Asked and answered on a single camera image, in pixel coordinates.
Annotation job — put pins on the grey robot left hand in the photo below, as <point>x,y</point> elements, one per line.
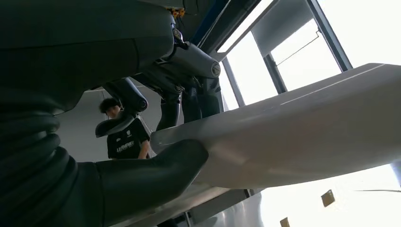
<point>78,40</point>

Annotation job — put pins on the small brown square patch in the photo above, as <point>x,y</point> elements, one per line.
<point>284,222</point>
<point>327,198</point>

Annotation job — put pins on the dark window frame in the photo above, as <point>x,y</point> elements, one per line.
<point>329,34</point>

